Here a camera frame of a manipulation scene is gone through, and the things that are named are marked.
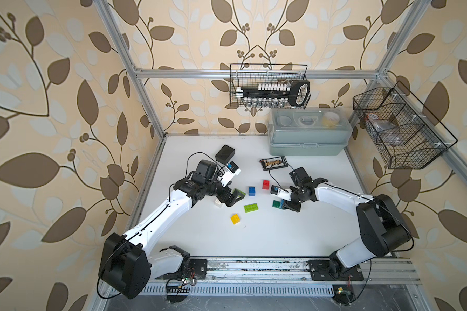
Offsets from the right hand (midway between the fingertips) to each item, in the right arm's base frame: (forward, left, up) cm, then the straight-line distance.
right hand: (286, 201), depth 92 cm
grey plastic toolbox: (+35, -17, +12) cm, 41 cm away
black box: (+28, +30, +3) cm, 41 cm away
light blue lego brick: (-2, +3, +2) cm, 4 cm away
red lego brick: (+8, +9, +1) cm, 12 cm away
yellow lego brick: (-8, +25, 0) cm, 26 cm away
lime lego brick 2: (-2, +17, -1) cm, 17 cm away
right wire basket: (+9, -43, +33) cm, 55 cm away
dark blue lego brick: (+5, +16, +2) cm, 17 cm away
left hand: (-2, +23, +16) cm, 28 cm away
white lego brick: (-9, +30, +20) cm, 38 cm away
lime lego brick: (-7, +23, +23) cm, 33 cm away
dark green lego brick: (-1, +5, 0) cm, 5 cm away
